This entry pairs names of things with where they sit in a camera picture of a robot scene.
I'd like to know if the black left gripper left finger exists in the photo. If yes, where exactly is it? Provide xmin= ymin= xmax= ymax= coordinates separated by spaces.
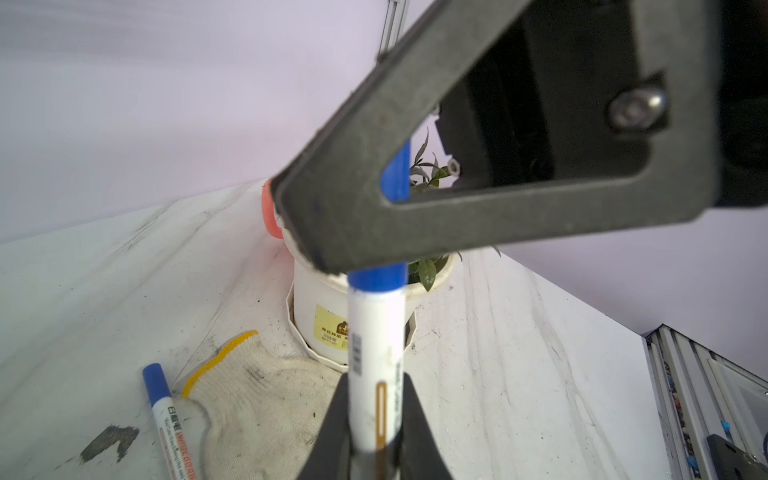
xmin=296 ymin=374 xmax=351 ymax=480

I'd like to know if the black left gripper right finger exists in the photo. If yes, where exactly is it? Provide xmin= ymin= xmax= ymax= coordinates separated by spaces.
xmin=398 ymin=373 xmax=452 ymax=480

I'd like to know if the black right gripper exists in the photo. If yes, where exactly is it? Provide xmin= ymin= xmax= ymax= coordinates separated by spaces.
xmin=272 ymin=1 xmax=767 ymax=274

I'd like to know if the white marker pen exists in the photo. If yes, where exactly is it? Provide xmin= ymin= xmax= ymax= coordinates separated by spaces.
xmin=348 ymin=289 xmax=405 ymax=479
xmin=142 ymin=363 xmax=198 ymax=480

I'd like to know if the pink watering can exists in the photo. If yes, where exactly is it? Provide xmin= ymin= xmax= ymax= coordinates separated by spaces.
xmin=261 ymin=179 xmax=283 ymax=240

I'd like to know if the white knit glove on table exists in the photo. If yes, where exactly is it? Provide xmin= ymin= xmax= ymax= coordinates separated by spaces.
xmin=182 ymin=330 xmax=340 ymax=479

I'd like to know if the potted green plant white pot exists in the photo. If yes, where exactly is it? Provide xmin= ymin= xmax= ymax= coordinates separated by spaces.
xmin=281 ymin=128 xmax=502 ymax=367

